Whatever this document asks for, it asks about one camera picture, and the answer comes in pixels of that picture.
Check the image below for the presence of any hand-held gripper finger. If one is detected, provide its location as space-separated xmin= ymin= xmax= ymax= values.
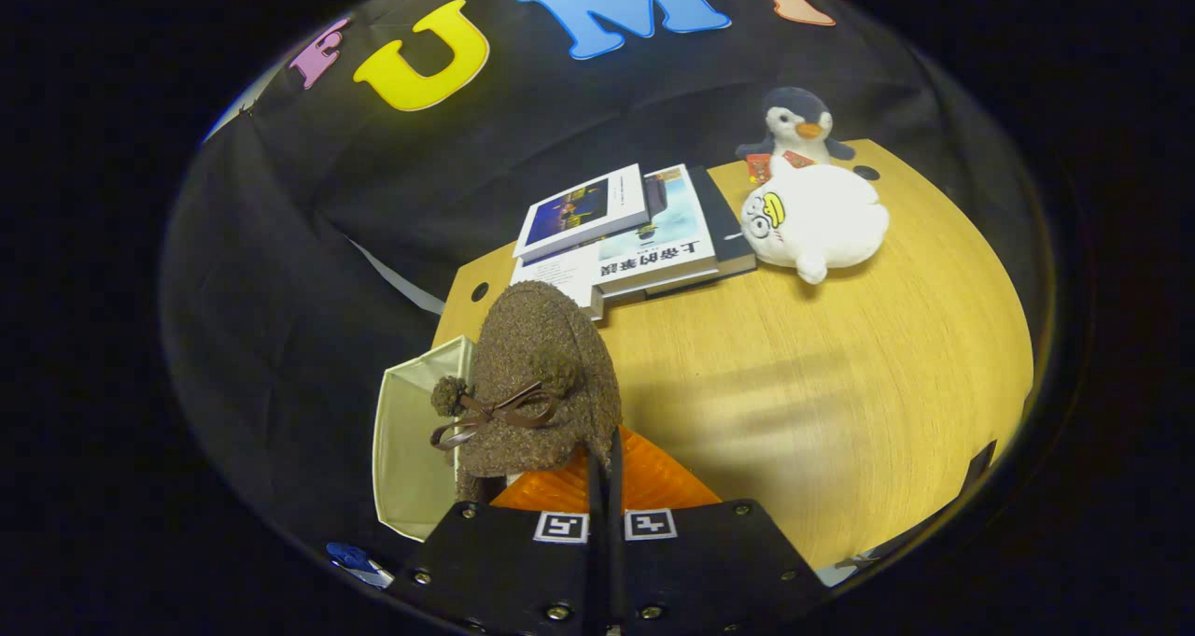
xmin=607 ymin=426 xmax=832 ymax=636
xmin=387 ymin=449 xmax=610 ymax=636

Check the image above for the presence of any cream fabric storage box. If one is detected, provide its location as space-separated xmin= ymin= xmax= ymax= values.
xmin=372 ymin=335 xmax=475 ymax=542

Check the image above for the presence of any brown fuzzy shoe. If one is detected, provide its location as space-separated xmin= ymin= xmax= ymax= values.
xmin=429 ymin=279 xmax=624 ymax=504

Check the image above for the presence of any sky blue cover book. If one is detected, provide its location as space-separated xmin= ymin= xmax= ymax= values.
xmin=590 ymin=163 xmax=720 ymax=296

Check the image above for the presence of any white book dark photo cover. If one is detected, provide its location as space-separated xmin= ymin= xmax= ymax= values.
xmin=512 ymin=163 xmax=651 ymax=263

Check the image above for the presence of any white plush toy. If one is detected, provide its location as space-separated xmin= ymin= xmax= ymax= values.
xmin=740 ymin=157 xmax=891 ymax=286

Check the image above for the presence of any penguin plush toy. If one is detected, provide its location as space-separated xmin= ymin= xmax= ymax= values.
xmin=735 ymin=86 xmax=856 ymax=186

